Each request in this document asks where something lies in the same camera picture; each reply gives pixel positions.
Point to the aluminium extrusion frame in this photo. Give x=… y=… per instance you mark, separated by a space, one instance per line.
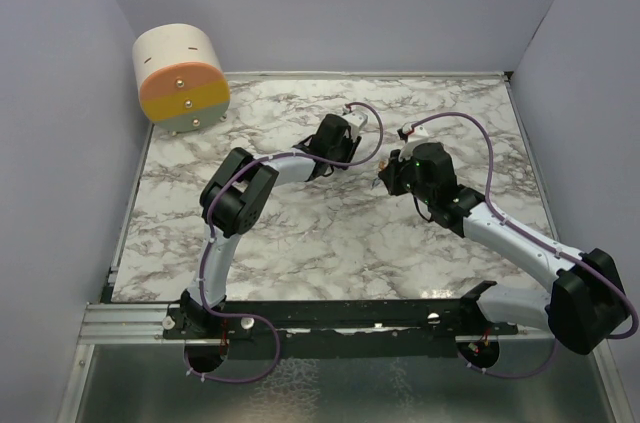
x=120 y=324

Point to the black mounting rail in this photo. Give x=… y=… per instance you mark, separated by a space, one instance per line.
x=333 y=329

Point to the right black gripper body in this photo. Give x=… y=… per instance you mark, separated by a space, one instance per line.
x=402 y=180

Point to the pastel three-drawer cylinder box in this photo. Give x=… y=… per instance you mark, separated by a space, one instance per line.
x=181 y=86

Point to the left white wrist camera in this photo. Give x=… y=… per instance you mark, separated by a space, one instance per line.
x=357 y=120

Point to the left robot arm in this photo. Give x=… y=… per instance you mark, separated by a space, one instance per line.
x=235 y=196

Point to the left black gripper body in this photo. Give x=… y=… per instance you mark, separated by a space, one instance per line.
x=345 y=148

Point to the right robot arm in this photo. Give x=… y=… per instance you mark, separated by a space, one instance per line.
x=581 y=299

